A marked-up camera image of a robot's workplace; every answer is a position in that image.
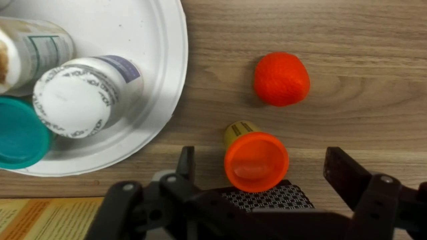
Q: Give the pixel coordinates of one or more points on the yellow cardboard box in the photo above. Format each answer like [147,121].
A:
[40,218]

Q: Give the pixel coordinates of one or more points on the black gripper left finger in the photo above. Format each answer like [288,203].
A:
[187,165]

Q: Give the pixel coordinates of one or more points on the yellow tub orange lid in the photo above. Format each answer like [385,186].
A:
[255,162]

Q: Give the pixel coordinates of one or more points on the white paper plate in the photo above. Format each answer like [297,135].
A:
[147,45]

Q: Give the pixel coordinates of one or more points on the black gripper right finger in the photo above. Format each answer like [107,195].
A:
[351,178]

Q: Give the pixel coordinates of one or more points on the red-orange ball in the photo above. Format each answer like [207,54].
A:
[281,79]

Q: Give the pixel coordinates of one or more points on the white stained-lid pill bottle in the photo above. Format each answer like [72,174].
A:
[40,49]

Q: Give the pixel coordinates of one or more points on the white purple-label pill bottle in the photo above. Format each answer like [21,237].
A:
[73,98]

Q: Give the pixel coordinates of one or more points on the grey woven basket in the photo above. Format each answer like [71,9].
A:
[284,198]

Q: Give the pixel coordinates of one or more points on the small tub teal lid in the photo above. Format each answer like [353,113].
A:
[20,134]

